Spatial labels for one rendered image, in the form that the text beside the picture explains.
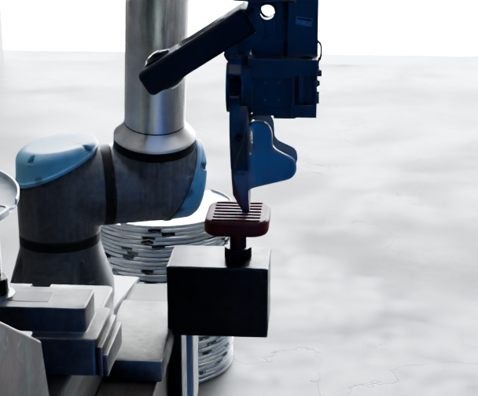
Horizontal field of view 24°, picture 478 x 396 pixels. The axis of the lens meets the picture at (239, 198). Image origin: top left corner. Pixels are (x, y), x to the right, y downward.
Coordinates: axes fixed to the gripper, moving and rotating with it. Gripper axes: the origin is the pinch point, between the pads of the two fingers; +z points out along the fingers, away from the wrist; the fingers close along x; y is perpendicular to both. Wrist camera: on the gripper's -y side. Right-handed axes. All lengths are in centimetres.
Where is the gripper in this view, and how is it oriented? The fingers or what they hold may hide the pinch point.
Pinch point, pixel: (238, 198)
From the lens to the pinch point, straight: 107.1
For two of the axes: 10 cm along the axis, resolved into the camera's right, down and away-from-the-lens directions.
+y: 10.0, 0.2, -0.7
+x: 0.7, -3.0, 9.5
